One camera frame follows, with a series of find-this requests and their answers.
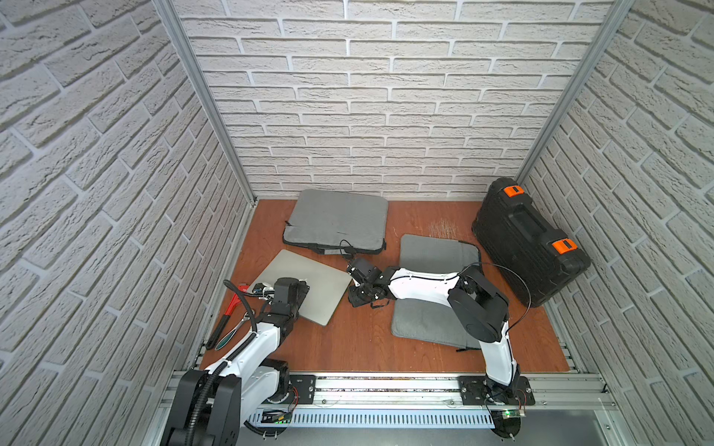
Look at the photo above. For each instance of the grey zippered laptop bag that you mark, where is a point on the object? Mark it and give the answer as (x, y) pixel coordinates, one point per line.
(330, 222)

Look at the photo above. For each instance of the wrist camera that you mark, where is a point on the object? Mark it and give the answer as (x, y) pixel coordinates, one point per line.
(263, 291)
(363, 272)

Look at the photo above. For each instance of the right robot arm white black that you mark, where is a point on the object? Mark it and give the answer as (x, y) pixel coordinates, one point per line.
(478, 305)

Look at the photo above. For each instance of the silver apple laptop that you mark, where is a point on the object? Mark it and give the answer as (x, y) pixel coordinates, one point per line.
(327, 284)

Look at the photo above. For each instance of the red handled pliers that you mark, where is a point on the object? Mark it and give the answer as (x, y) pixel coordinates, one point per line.
(223, 321)

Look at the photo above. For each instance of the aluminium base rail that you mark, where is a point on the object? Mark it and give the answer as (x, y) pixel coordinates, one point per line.
(558, 391)

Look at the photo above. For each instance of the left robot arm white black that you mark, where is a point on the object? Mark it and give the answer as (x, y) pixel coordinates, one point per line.
(211, 405)

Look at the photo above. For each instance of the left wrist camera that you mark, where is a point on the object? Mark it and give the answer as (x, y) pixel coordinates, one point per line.
(263, 291)

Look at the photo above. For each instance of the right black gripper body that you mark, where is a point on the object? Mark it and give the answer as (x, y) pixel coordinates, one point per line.
(359, 295)

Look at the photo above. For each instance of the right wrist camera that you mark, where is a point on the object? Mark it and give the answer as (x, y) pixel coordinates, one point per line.
(363, 272)

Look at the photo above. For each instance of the grey laptop sleeve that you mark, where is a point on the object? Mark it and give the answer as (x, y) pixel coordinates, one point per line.
(422, 312)

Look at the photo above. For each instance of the black plastic tool case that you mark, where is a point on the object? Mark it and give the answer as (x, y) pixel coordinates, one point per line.
(540, 258)

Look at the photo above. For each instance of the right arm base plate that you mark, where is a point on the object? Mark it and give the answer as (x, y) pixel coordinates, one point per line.
(480, 390)

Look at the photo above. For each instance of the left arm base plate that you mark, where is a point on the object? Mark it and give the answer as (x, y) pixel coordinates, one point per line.
(300, 390)

